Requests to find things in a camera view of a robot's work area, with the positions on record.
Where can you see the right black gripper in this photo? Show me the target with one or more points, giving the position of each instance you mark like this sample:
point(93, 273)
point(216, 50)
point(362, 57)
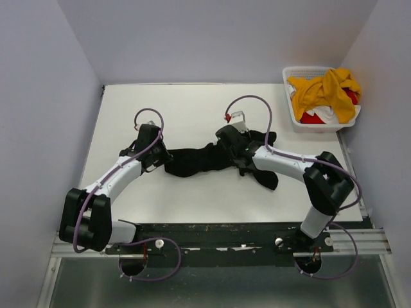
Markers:
point(243, 135)

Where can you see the aluminium rail frame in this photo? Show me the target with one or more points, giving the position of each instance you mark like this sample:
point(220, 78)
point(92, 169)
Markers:
point(357, 273)

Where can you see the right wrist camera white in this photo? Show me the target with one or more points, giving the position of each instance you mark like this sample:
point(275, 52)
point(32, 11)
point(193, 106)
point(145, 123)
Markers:
point(238, 121)

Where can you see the red t-shirt in basket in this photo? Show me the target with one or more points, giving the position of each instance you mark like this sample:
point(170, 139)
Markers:
point(326, 115)

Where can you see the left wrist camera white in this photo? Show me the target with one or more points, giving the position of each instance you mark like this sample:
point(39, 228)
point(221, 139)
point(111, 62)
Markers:
point(152, 123)

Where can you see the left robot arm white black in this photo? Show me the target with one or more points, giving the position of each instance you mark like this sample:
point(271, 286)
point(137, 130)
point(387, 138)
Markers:
point(87, 221)

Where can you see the yellow t-shirt in basket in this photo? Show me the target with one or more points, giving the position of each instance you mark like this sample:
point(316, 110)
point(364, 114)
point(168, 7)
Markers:
point(336, 89)

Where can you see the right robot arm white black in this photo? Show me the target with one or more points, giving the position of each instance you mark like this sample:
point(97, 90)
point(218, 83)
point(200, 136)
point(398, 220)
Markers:
point(327, 183)

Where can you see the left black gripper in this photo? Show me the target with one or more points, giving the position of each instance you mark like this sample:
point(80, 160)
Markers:
point(166, 156)

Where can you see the black t-shirt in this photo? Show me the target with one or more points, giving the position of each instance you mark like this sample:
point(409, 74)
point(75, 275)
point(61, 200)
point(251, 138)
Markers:
point(189, 162)

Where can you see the white plastic laundry basket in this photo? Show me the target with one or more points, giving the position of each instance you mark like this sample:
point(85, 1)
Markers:
point(309, 72)

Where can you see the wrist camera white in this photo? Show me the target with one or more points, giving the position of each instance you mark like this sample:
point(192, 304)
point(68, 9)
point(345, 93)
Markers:
point(152, 123)
point(238, 121)

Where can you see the white t-shirt in basket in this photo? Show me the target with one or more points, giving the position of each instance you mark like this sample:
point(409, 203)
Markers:
point(309, 106)

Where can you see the black mounting base plate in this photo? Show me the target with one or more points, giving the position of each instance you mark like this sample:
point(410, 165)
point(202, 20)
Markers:
point(220, 244)

